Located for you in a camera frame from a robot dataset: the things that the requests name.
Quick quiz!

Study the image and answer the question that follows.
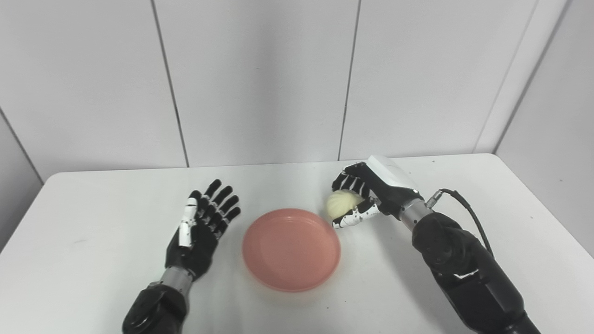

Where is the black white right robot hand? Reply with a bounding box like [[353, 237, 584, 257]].
[[331, 155, 425, 230]]

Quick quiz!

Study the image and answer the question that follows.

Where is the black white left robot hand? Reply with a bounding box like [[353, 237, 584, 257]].
[[165, 179, 242, 281]]

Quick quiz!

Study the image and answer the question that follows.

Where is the cream steamed bun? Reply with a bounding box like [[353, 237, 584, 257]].
[[326, 190, 365, 221]]

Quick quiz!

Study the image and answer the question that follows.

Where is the pink round plate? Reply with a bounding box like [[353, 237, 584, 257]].
[[242, 208, 342, 293]]

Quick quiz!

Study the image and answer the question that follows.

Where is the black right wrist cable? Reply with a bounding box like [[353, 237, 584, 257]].
[[426, 188, 495, 256]]

